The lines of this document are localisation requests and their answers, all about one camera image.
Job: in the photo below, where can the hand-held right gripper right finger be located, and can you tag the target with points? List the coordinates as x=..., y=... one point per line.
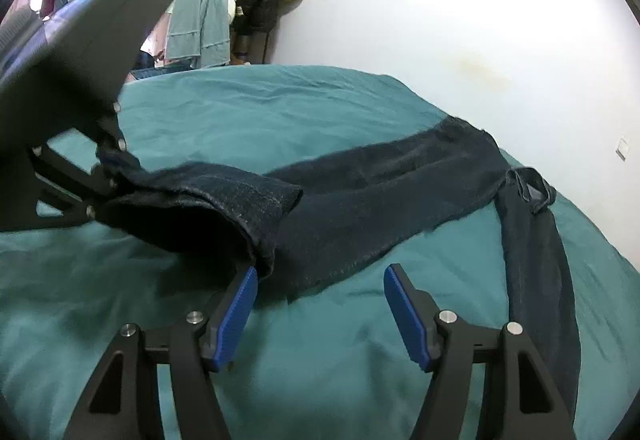
x=407, y=320

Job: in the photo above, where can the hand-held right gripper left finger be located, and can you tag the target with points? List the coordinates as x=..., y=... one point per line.
x=237, y=320

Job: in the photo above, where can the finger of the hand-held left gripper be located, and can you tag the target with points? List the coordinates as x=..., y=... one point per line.
x=112, y=135
x=75, y=190

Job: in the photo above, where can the dark denim jeans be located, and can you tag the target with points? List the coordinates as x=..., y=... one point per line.
x=375, y=190

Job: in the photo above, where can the bed with teal sheet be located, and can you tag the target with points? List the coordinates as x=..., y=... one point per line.
x=325, y=370

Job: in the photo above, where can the white wall switch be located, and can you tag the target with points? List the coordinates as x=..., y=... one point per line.
x=623, y=148

